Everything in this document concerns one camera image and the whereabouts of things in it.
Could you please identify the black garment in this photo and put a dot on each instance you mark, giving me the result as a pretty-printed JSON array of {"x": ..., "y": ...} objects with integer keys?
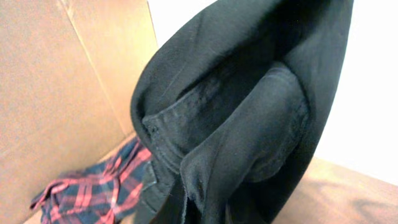
[{"x": 232, "y": 108}]

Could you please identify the red navy plaid shirt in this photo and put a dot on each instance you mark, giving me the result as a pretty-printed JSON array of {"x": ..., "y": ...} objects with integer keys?
[{"x": 103, "y": 193}]

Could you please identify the cardboard box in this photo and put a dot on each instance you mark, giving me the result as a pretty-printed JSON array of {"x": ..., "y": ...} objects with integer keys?
[{"x": 68, "y": 71}]

